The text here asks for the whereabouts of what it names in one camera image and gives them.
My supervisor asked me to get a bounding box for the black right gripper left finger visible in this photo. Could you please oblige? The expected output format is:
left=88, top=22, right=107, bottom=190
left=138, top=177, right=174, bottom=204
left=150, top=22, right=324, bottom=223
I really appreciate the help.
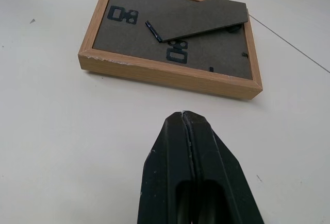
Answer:
left=136, top=111, right=194, bottom=224

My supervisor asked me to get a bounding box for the wooden picture frame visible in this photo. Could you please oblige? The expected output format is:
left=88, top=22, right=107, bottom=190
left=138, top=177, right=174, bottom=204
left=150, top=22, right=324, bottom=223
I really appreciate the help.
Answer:
left=78, top=0, right=264, bottom=102

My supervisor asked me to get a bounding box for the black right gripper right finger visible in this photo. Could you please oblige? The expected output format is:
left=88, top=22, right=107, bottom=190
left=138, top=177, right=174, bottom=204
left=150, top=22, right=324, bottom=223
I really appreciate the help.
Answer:
left=181, top=110, right=265, bottom=224

